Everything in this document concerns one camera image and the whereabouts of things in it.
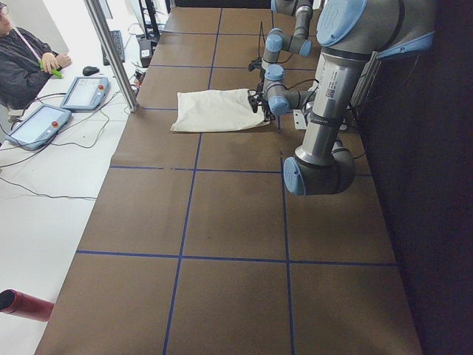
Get aluminium frame post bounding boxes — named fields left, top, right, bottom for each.
left=84, top=0, right=139, bottom=112

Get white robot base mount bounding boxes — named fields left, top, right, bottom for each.
left=293, top=109, right=309, bottom=130

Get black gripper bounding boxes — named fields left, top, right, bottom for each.
left=247, top=87, right=276, bottom=122

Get black computer mouse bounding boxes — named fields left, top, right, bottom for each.
left=82, top=66, right=100, bottom=76

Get person in black jacket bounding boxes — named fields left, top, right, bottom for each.
left=1, top=3, right=72, bottom=109

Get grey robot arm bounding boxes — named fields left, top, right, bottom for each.
left=262, top=0, right=313, bottom=71
left=248, top=0, right=437, bottom=195

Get near blue teach pendant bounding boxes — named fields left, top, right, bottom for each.
left=6, top=104, right=72, bottom=150

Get red cylinder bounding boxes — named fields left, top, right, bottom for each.
left=1, top=289, right=55, bottom=322

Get cream long-sleeve cat shirt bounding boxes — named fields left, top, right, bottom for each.
left=170, top=89, right=268, bottom=132

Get black keyboard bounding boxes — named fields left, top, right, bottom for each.
left=101, top=30, right=126, bottom=66

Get blue teach pendant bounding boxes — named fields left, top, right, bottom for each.
left=6, top=104, right=72, bottom=150
left=60, top=76, right=110, bottom=112

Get black pendant cables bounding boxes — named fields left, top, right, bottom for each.
left=0, top=88, right=119, bottom=203

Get green object in hand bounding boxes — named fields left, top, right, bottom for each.
left=39, top=60, right=63, bottom=78

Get far blue teach pendant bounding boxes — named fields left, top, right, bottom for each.
left=60, top=76, right=110, bottom=112

